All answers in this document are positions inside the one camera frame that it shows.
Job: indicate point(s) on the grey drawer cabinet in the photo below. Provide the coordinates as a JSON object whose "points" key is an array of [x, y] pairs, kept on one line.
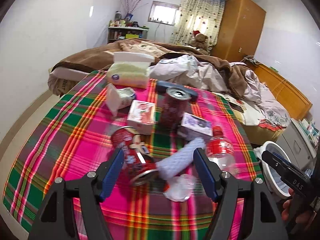
{"points": [[297, 146]]}

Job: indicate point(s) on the brown blanket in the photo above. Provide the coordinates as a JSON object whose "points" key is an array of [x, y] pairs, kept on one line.
{"points": [[72, 69]]}

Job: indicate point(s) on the patterned curtain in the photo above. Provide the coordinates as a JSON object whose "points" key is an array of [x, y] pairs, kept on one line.
{"points": [[204, 16]]}

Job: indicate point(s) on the lavender foam fruit net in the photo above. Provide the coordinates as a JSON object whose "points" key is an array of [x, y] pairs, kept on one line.
{"points": [[174, 164]]}

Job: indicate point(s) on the white yogurt cup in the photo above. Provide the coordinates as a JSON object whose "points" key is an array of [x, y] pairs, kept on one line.
{"points": [[117, 99]]}

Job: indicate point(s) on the tissue pack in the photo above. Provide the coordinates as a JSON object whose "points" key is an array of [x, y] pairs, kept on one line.
{"points": [[130, 69]]}

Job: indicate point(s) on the clear cola plastic bottle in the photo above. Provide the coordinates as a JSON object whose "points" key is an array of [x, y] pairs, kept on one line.
{"points": [[218, 149]]}

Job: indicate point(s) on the wooden headboard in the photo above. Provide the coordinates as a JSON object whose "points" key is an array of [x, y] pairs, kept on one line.
{"points": [[295, 102]]}

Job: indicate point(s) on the items on cabinet top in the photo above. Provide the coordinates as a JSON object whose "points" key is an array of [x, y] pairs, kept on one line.
{"points": [[310, 129]]}

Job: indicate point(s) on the person's right hand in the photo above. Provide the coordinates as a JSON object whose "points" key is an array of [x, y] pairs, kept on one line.
{"points": [[304, 219]]}

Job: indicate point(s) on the vase with branches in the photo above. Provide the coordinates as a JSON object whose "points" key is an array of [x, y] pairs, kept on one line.
{"points": [[129, 7]]}

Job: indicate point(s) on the floral bed sheet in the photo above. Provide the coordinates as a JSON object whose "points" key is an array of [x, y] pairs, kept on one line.
{"points": [[269, 114]]}

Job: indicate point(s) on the purple white small carton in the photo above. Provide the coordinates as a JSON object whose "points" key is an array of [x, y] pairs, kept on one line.
{"points": [[192, 127]]}

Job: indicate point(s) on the wooden wardrobe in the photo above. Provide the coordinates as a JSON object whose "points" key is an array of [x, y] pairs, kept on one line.
{"points": [[240, 30]]}

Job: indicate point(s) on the pink plaid tablecloth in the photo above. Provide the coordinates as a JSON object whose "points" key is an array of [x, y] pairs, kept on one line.
{"points": [[75, 137]]}

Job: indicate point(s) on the dark blue glasses case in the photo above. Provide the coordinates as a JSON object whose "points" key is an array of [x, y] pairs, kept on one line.
{"points": [[163, 86]]}

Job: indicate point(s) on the black smartphone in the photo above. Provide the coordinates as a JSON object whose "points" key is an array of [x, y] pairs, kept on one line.
{"points": [[236, 107]]}

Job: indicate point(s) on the white round trash bin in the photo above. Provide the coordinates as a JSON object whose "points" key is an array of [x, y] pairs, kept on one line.
{"points": [[278, 188]]}

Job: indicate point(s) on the small window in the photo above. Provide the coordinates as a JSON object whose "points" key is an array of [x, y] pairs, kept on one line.
{"points": [[163, 13]]}

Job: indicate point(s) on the pink white small carton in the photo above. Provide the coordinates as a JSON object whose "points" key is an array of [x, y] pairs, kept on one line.
{"points": [[141, 116]]}

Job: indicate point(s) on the teddy bear with red hat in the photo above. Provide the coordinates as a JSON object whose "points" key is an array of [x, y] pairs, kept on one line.
{"points": [[200, 42]]}

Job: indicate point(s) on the light purple duvet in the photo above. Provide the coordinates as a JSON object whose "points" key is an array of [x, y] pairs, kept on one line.
{"points": [[212, 74]]}

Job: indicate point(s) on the cluttered shelf desk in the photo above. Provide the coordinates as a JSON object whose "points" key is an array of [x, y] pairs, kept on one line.
{"points": [[130, 30]]}

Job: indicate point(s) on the red cartoon can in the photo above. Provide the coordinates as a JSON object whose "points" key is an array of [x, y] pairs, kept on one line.
{"points": [[140, 165]]}

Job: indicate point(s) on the dark red can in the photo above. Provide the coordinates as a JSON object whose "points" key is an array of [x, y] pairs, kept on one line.
{"points": [[174, 106]]}

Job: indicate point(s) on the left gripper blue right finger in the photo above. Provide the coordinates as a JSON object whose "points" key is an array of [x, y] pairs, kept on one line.
{"points": [[209, 174]]}

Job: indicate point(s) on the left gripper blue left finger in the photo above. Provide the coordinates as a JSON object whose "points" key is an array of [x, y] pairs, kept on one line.
{"points": [[109, 172]]}

